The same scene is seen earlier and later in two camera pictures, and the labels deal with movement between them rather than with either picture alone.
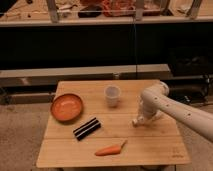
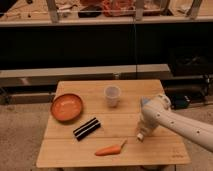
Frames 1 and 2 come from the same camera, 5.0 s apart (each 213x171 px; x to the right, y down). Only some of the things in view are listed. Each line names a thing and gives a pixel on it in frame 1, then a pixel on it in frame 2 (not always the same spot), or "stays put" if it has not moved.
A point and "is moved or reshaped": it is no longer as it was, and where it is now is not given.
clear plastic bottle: x=146 y=117 is moved or reshaped
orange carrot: x=110 y=150 stays put
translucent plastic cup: x=112 y=94 stays put
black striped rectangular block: x=87 y=128 stays put
